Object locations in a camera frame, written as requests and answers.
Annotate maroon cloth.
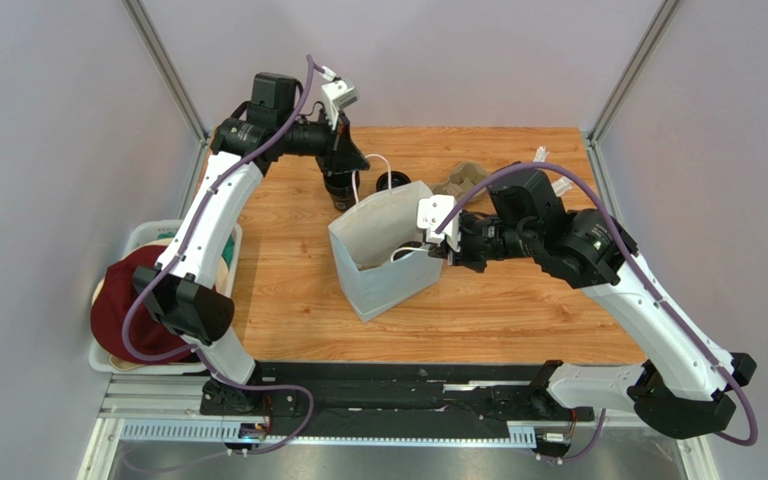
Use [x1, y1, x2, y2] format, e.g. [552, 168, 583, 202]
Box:
[89, 244, 220, 366]

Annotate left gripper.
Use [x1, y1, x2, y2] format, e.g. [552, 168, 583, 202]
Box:
[278, 107, 370, 178]

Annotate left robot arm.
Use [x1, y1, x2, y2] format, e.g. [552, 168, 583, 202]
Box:
[122, 66, 369, 391]

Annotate black lidded coffee cup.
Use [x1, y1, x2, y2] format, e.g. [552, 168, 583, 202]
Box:
[375, 171, 412, 192]

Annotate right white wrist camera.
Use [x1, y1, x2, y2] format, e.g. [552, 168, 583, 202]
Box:
[416, 194, 461, 265]

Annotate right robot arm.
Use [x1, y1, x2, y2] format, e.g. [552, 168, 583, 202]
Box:
[434, 163, 759, 446]

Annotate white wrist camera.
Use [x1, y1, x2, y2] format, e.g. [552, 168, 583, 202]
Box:
[416, 194, 461, 265]
[318, 66, 360, 131]

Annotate green item in bin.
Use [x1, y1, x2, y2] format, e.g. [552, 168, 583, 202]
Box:
[221, 235, 236, 266]

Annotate white wrapped straws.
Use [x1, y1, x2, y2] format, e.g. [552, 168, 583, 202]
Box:
[533, 146, 574, 197]

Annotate bottom pulp cup carrier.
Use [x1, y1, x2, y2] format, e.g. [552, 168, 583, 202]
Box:
[431, 162, 489, 201]

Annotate white paper bag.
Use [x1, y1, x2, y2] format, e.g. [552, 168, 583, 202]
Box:
[328, 172, 443, 323]

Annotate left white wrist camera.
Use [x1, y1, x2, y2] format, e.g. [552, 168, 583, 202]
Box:
[318, 66, 360, 131]

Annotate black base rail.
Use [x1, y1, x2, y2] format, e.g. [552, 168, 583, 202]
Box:
[199, 360, 603, 442]

